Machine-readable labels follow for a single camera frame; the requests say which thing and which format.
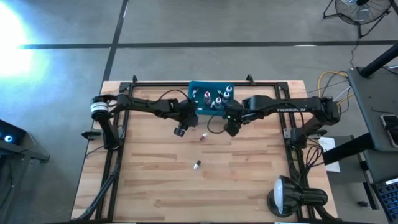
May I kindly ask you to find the black diagonal pole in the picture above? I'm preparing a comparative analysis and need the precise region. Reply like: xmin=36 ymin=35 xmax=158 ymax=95
xmin=359 ymin=42 xmax=398 ymax=79

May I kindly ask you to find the black smartphone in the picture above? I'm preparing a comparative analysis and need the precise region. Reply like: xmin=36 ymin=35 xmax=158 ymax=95
xmin=379 ymin=114 xmax=398 ymax=149

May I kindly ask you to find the grey side stand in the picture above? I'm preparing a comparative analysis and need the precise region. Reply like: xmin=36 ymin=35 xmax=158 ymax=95
xmin=0 ymin=136 xmax=51 ymax=190

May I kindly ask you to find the black floor fan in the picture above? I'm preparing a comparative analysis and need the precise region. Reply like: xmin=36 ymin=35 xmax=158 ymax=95
xmin=322 ymin=0 xmax=394 ymax=39

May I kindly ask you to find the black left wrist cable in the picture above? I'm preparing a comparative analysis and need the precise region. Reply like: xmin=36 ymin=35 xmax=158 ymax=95
xmin=157 ymin=88 xmax=190 ymax=103

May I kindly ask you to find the black aluminium table frame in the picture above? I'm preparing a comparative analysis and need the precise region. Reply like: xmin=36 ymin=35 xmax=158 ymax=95
xmin=72 ymin=74 xmax=335 ymax=224

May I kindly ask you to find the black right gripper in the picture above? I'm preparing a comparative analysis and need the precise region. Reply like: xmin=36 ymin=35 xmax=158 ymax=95
xmin=222 ymin=101 xmax=251 ymax=138

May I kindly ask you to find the yellow cable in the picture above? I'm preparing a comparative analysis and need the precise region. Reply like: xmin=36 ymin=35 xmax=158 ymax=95
xmin=317 ymin=70 xmax=354 ymax=105

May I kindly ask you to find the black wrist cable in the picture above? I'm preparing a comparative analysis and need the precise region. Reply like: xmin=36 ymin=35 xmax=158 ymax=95
xmin=157 ymin=88 xmax=190 ymax=103
xmin=206 ymin=110 xmax=229 ymax=135

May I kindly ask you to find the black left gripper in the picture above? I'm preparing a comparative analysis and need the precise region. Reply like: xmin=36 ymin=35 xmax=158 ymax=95
xmin=173 ymin=98 xmax=200 ymax=138

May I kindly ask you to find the dark grey side table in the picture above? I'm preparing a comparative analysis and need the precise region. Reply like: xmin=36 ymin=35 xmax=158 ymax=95
xmin=346 ymin=66 xmax=398 ymax=184

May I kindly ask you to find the teal plastic bin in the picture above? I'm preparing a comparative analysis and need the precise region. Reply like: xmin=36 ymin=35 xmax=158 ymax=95
xmin=188 ymin=80 xmax=235 ymax=117

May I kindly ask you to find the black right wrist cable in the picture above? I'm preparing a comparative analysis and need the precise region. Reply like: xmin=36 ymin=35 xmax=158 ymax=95
xmin=206 ymin=110 xmax=229 ymax=135

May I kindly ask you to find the laptop with lit keyboard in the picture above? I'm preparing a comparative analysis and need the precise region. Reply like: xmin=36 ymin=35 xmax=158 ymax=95
xmin=371 ymin=176 xmax=398 ymax=223

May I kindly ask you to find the white paper sheet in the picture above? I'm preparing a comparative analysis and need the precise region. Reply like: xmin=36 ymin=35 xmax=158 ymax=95
xmin=318 ymin=136 xmax=341 ymax=174

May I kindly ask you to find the black desk lamp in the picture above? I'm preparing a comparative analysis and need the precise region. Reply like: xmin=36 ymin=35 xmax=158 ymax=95
xmin=266 ymin=175 xmax=329 ymax=218

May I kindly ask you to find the black device with blue light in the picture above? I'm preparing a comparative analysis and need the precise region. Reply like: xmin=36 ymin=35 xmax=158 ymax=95
xmin=0 ymin=119 xmax=27 ymax=147

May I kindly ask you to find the black cable bundle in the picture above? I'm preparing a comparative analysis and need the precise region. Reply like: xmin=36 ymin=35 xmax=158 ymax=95
xmin=74 ymin=149 xmax=123 ymax=222

